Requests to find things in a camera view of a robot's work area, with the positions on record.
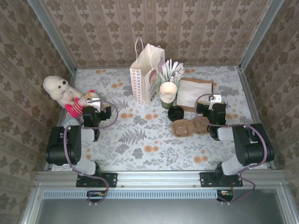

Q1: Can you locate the white paper napkin stack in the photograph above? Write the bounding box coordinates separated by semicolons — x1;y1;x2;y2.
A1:
177;79;213;107

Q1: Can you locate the brown pulp cup carrier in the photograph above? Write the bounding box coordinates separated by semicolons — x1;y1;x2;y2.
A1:
172;118;211;138

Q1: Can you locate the black plastic cup lid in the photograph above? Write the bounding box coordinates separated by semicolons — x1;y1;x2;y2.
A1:
168;106;185;122

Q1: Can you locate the white printed paper bag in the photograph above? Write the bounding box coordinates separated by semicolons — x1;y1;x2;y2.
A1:
129;36;166;106

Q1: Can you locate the pink striped plush doll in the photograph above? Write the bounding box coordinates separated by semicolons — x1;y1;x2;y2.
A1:
64;90;98;117

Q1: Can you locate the white plush toy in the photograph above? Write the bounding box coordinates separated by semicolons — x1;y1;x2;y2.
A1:
43;75;82;108

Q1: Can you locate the green straw holder cup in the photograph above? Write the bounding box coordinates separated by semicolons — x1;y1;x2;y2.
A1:
159;71;181;94

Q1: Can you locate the floral tablecloth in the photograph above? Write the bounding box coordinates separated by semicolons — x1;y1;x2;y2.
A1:
50;66;269;172

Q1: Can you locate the grey metal sheet panel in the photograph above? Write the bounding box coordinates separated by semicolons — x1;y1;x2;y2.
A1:
37;189;289;224

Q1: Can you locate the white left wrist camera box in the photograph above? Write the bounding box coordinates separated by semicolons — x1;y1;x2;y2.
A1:
86;97;103;112

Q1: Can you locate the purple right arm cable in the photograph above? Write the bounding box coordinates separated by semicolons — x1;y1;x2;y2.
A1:
195;93;268;206

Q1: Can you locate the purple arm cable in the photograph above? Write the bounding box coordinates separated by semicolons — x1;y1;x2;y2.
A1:
63;99;119;207
195;93;268;206

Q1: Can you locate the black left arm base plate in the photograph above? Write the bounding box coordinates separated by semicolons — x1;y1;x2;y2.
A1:
76;172;118;188

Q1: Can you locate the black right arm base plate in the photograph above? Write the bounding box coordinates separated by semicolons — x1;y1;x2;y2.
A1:
199;172;243;188

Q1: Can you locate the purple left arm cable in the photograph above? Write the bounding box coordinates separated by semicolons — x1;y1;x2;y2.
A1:
63;99;119;207

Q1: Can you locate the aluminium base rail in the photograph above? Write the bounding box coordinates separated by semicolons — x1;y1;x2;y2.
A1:
35;170;285;188

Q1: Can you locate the aluminium corner post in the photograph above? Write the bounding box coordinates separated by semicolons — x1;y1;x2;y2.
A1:
237;0;286;70
26;0;78;73

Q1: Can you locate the white slotted cable duct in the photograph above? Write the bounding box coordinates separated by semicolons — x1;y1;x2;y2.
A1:
43;189;219;199

